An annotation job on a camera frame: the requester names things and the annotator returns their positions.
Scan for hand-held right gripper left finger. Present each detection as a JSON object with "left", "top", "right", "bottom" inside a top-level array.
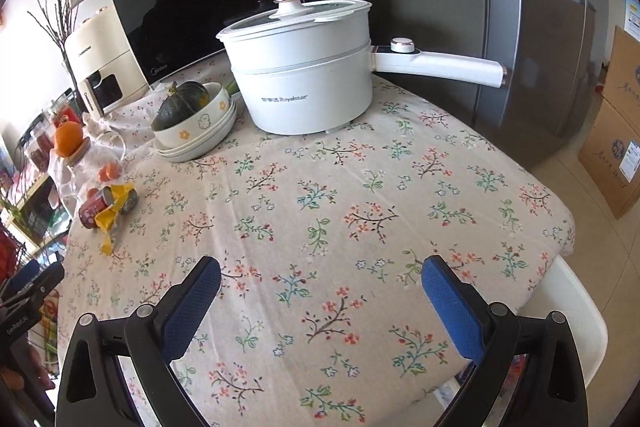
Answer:
[{"left": 55, "top": 256, "right": 222, "bottom": 427}]

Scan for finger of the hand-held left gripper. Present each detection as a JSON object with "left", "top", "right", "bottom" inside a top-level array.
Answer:
[
  {"left": 0, "top": 259, "right": 41, "bottom": 295},
  {"left": 0, "top": 262, "right": 66, "bottom": 310}
]

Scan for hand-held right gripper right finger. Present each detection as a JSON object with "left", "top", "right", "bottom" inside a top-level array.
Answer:
[{"left": 421, "top": 255, "right": 590, "bottom": 427}]

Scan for white plastic bin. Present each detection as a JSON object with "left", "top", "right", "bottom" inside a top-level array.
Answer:
[{"left": 440, "top": 257, "right": 608, "bottom": 427}]

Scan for red drink can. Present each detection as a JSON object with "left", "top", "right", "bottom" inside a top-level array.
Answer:
[{"left": 79, "top": 186, "right": 138, "bottom": 227}]

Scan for yellow wrapper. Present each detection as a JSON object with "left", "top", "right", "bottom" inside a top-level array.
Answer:
[{"left": 95, "top": 183, "right": 137, "bottom": 255}]

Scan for jar of red dried fruit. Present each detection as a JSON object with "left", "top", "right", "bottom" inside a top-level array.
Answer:
[{"left": 30, "top": 132, "right": 53, "bottom": 168}]

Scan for cork jar lid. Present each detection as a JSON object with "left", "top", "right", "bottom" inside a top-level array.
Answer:
[{"left": 60, "top": 139, "right": 93, "bottom": 165}]

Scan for large orange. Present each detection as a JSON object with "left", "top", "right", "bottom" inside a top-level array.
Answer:
[{"left": 54, "top": 121, "right": 83, "bottom": 156}]

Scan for white plate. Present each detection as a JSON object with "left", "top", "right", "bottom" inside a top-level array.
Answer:
[{"left": 160, "top": 107, "right": 238, "bottom": 164}]

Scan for red label jar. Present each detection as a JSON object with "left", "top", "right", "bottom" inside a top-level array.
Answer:
[{"left": 50, "top": 102, "right": 76, "bottom": 132}]

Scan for stacked white bowls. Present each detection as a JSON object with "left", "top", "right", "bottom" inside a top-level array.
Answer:
[{"left": 155, "top": 99, "right": 237, "bottom": 158}]

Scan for dark squash in bowl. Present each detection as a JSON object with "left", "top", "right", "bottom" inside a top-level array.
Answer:
[{"left": 152, "top": 82, "right": 231, "bottom": 146}]

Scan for cream air fryer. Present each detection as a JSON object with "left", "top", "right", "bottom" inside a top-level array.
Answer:
[{"left": 64, "top": 9, "right": 151, "bottom": 118}]

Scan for white electric pot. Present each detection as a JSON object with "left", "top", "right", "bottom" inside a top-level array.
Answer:
[{"left": 216, "top": 0, "right": 511, "bottom": 136}]

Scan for dry twig bundle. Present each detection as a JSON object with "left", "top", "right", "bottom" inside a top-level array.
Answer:
[{"left": 27, "top": 0, "right": 88, "bottom": 72}]

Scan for grey refrigerator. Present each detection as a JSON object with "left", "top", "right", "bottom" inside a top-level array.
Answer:
[{"left": 340, "top": 0, "right": 621, "bottom": 170}]

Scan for black microwave oven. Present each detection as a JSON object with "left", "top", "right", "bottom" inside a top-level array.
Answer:
[{"left": 111, "top": 0, "right": 343, "bottom": 88}]

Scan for blue and white box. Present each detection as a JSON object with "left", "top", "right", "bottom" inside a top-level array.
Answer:
[{"left": 622, "top": 0, "right": 640, "bottom": 40}]

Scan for glass jar with handle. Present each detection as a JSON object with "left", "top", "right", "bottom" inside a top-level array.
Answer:
[{"left": 62, "top": 131, "right": 126, "bottom": 192}]

